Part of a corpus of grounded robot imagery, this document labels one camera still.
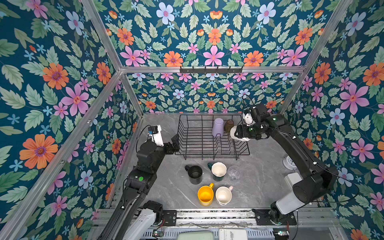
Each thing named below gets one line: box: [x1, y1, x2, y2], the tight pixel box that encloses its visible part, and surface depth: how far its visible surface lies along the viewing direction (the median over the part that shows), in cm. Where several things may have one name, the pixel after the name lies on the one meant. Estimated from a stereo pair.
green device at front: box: [177, 230, 215, 240], surface depth 68 cm
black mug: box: [184, 165, 203, 185], surface depth 86 cm
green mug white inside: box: [207, 161, 227, 182], surface depth 83 cm
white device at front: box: [219, 228, 248, 240], surface depth 70 cm
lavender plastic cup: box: [212, 118, 224, 138], surface depth 99 cm
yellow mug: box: [197, 182, 215, 207], surface depth 77 cm
